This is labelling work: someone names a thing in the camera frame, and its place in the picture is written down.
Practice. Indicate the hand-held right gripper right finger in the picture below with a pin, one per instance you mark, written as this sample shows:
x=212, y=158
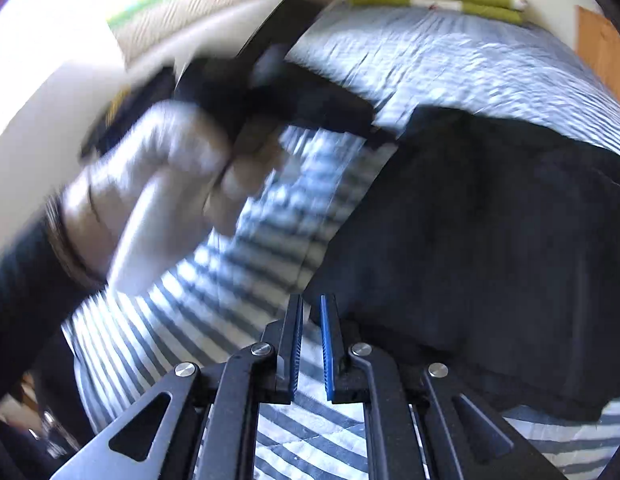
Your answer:
x=328, y=355

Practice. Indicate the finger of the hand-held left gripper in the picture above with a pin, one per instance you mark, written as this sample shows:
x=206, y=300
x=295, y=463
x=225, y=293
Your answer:
x=382, y=136

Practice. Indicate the green landscape wall poster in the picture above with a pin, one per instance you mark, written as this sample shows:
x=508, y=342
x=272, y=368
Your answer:
x=190, y=15

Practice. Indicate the black pants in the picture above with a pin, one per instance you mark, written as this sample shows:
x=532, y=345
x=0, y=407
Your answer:
x=465, y=235

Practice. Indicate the stack of folded dark clothes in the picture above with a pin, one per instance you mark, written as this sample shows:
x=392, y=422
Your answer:
x=120, y=115

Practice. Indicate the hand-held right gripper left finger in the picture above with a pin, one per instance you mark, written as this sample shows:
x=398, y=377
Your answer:
x=290, y=355

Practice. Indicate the blue striped quilted blanket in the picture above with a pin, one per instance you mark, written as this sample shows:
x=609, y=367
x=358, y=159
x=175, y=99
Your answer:
x=440, y=55

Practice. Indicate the person's left hand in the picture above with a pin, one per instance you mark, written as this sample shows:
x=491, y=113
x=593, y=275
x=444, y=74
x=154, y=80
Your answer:
x=165, y=175

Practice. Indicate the wooden slatted bed rail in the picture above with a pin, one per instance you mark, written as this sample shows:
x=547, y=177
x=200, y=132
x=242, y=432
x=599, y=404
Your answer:
x=605, y=55

